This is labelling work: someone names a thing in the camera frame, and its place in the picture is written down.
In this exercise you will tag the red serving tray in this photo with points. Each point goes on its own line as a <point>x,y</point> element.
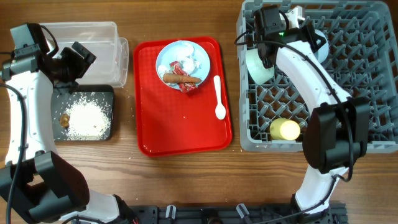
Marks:
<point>170,122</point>

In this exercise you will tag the brown food scrap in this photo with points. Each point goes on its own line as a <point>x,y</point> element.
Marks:
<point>64,121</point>

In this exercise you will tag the white plastic spoon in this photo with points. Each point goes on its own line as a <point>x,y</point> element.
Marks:
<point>220,110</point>

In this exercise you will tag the grey dishwasher rack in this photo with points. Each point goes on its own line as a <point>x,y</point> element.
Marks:
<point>362,60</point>

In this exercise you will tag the white rice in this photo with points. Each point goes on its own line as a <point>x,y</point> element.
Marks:
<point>90,117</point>

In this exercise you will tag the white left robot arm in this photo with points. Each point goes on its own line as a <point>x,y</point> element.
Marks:
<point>36,182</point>

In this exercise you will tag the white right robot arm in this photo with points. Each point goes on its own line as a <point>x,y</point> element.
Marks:
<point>336,135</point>

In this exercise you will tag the black waste tray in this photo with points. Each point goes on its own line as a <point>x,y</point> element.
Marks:
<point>61,97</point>

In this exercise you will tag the light blue plate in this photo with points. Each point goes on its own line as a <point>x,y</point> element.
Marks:
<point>202,74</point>

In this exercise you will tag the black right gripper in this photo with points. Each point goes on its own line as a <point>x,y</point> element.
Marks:
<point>306,30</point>

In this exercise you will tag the brown sausage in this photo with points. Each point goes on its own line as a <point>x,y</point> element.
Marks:
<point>175,78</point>

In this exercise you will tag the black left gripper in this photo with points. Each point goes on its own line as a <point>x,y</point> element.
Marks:
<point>81,65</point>

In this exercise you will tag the green bowl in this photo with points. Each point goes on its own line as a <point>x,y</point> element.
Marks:
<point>261,70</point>

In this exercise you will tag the clear plastic bin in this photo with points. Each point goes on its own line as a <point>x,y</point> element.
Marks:
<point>101,39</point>

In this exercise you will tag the light blue bowl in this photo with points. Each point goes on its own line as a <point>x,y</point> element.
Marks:
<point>322,53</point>

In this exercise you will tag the red snack wrapper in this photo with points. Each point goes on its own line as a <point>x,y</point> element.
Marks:
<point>177,69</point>

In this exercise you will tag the yellow plastic cup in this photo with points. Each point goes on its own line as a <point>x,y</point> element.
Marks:
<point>284,129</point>

